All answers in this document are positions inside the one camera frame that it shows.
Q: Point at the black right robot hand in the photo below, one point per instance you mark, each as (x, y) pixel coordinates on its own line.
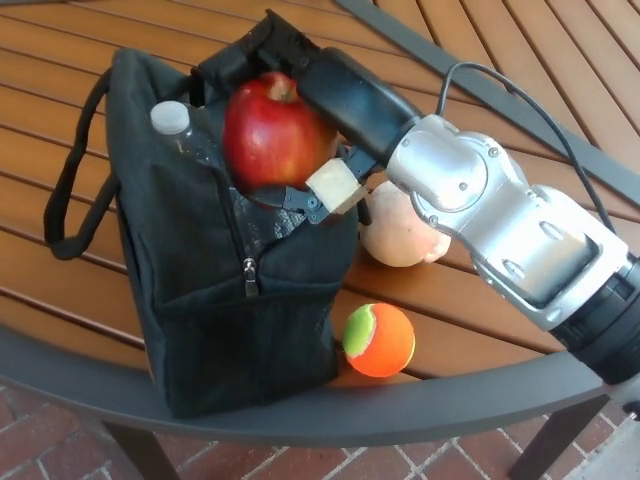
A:
(350, 100)

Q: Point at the red apple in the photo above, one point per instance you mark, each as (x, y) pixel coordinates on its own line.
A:
(270, 135)

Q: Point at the clear plastic water bottle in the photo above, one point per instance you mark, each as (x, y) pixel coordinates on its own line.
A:
(170, 117)

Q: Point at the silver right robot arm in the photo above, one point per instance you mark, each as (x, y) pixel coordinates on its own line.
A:
(500, 200)

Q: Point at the cream round soft toy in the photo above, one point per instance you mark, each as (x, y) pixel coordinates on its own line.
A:
(395, 235)

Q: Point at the dark grey insulated lunch bag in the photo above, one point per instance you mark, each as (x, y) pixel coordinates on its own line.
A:
(175, 250)

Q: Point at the orange and green tennis ball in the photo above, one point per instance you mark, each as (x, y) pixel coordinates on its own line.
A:
(387, 345)

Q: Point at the dark metal table leg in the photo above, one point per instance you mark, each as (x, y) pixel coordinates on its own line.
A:
(555, 445)
(142, 457)

